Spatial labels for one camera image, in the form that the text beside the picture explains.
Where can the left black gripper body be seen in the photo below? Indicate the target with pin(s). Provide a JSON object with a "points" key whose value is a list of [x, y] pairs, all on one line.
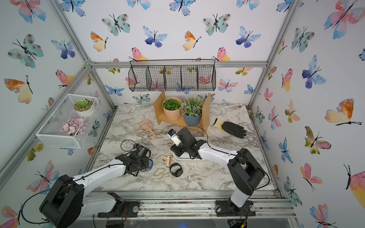
{"points": [[143, 164]]}

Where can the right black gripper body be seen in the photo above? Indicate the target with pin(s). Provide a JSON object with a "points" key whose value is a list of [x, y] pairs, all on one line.
{"points": [[178, 150]]}

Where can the beige gold wrist watch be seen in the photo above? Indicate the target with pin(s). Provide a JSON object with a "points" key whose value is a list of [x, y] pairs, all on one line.
{"points": [[159, 173]]}

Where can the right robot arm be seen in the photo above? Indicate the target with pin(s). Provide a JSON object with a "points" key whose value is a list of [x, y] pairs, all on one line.
{"points": [[246, 172]]}

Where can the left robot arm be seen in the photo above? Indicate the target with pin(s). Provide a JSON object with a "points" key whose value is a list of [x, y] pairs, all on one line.
{"points": [[66, 200]]}

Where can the white storage box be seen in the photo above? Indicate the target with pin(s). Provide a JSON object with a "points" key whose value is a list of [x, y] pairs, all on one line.
{"points": [[185, 157]]}

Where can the blue pot herb plant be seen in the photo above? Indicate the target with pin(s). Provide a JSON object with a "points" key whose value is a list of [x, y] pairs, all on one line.
{"points": [[192, 110]]}

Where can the wooden shelf stand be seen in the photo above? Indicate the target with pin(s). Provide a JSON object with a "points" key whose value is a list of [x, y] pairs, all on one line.
{"points": [[203, 124]]}

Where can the pink pot green plant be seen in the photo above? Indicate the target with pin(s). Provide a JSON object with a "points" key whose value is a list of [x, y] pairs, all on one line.
{"points": [[172, 108]]}

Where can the black work glove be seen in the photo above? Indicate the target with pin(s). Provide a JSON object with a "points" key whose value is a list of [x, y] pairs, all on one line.
{"points": [[231, 128]]}

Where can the pink flower decoration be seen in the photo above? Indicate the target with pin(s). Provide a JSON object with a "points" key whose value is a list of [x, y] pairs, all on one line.
{"points": [[74, 127]]}

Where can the succulent in white pot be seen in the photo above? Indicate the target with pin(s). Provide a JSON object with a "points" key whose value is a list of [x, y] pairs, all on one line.
{"points": [[82, 107]]}

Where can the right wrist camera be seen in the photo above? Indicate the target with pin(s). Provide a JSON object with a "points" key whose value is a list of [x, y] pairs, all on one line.
{"points": [[174, 137]]}

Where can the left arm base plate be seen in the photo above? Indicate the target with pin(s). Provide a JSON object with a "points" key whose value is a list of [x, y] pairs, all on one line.
{"points": [[122, 208]]}

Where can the black wire basket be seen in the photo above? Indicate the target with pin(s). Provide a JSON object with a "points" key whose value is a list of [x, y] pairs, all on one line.
{"points": [[179, 75]]}

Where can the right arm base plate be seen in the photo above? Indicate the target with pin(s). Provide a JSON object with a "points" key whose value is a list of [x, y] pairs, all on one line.
{"points": [[225, 208]]}

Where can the white mesh wall shelf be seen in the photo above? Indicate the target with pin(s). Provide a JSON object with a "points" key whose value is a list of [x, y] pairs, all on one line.
{"points": [[49, 133]]}

